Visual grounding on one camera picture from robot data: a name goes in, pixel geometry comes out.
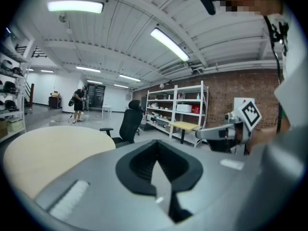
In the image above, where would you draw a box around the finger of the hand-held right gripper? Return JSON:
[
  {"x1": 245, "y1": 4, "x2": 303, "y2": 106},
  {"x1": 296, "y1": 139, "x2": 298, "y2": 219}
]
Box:
[{"x1": 195, "y1": 125, "x2": 236, "y2": 140}]

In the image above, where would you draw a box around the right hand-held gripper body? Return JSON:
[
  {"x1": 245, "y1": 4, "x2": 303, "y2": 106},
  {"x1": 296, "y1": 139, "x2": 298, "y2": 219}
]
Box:
[{"x1": 225, "y1": 100, "x2": 262, "y2": 145}]

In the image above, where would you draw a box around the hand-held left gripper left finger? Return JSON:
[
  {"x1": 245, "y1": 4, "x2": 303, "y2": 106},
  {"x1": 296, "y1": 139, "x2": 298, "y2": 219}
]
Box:
[{"x1": 33, "y1": 140, "x2": 175, "y2": 231}]

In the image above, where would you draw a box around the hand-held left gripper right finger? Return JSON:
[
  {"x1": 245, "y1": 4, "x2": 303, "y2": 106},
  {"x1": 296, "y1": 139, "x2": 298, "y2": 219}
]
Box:
[{"x1": 157, "y1": 140, "x2": 263, "y2": 231}]

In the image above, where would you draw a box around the person's right forearm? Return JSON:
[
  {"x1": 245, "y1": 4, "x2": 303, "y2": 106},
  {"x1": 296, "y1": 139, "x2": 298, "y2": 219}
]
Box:
[{"x1": 247, "y1": 115, "x2": 291, "y2": 154}]

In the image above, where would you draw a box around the small square yellow table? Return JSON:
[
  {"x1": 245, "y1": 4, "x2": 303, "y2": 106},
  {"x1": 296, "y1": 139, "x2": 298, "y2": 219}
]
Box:
[{"x1": 169, "y1": 121, "x2": 200, "y2": 145}]

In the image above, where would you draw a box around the white goods storage rack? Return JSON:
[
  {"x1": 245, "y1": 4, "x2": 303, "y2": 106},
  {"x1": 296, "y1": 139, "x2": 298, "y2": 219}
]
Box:
[{"x1": 146, "y1": 80, "x2": 209, "y2": 148}]

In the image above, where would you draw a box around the round light wooden table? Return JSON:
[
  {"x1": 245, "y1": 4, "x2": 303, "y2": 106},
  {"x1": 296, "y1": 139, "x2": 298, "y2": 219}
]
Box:
[{"x1": 3, "y1": 126, "x2": 116, "y2": 199}]

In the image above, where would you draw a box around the person in white shirt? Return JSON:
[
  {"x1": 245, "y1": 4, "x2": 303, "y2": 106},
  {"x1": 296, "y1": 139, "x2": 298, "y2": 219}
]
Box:
[{"x1": 235, "y1": 8, "x2": 308, "y2": 231}]

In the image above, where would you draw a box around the black office chair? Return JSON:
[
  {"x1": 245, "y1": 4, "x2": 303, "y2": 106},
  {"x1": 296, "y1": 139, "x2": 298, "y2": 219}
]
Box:
[{"x1": 100, "y1": 100, "x2": 144, "y2": 149}]

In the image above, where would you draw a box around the small white table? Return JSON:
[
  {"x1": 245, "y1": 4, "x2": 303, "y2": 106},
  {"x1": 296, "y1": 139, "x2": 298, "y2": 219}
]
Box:
[{"x1": 102, "y1": 104, "x2": 113, "y2": 119}]

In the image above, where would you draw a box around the dark low cabinet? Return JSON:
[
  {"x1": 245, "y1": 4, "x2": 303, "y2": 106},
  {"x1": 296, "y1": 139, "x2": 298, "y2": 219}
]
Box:
[{"x1": 48, "y1": 90, "x2": 62, "y2": 109}]

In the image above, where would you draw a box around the white storage box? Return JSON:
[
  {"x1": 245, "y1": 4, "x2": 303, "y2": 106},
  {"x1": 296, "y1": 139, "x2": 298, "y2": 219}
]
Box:
[{"x1": 7, "y1": 118, "x2": 25, "y2": 132}]

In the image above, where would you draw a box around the person's head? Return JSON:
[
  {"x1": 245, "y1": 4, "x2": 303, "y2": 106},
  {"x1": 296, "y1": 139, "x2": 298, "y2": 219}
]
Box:
[{"x1": 218, "y1": 0, "x2": 284, "y2": 16}]

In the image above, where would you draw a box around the brown cardboard box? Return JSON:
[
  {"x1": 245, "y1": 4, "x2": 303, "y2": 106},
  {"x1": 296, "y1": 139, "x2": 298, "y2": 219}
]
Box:
[{"x1": 0, "y1": 120, "x2": 9, "y2": 139}]

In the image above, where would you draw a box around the dark stair banister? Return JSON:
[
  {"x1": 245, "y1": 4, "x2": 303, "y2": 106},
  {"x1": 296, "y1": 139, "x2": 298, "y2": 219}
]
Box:
[{"x1": 24, "y1": 82, "x2": 35, "y2": 108}]

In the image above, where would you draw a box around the white helmet storage rack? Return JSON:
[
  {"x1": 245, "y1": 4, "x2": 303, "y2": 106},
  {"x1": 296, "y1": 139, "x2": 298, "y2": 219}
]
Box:
[{"x1": 0, "y1": 42, "x2": 31, "y2": 143}]

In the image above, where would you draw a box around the group of stored helmets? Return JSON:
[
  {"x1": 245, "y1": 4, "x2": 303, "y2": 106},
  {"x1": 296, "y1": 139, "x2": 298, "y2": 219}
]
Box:
[{"x1": 0, "y1": 59, "x2": 25, "y2": 113}]

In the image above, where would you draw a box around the black metal railing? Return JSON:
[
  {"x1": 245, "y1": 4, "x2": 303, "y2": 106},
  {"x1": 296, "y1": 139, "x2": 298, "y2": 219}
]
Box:
[{"x1": 15, "y1": 46, "x2": 48, "y2": 59}]

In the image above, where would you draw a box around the thick black cable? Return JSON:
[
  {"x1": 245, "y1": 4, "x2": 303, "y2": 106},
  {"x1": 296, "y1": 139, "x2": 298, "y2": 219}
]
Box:
[{"x1": 263, "y1": 15, "x2": 283, "y2": 84}]

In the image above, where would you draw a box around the black wall panel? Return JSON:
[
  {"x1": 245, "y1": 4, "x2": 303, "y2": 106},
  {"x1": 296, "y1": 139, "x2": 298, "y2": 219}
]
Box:
[{"x1": 86, "y1": 84, "x2": 106, "y2": 107}]

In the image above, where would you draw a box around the black head-worn camera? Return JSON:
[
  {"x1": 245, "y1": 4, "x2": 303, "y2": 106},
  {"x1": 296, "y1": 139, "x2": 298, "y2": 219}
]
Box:
[{"x1": 197, "y1": 0, "x2": 221, "y2": 16}]

